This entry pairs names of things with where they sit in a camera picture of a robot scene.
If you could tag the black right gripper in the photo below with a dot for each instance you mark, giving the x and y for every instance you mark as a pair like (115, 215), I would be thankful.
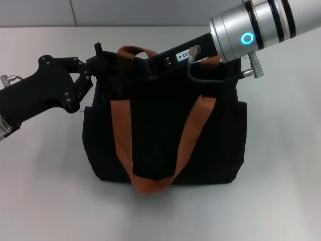
(200, 44)

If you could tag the white and silver right arm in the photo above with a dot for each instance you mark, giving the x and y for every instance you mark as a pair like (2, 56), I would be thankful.
(270, 22)

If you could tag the silver left arm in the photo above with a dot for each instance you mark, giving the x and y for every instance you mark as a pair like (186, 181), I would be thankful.
(3, 129)

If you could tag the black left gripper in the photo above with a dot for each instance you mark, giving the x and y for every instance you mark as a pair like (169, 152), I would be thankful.
(37, 93)

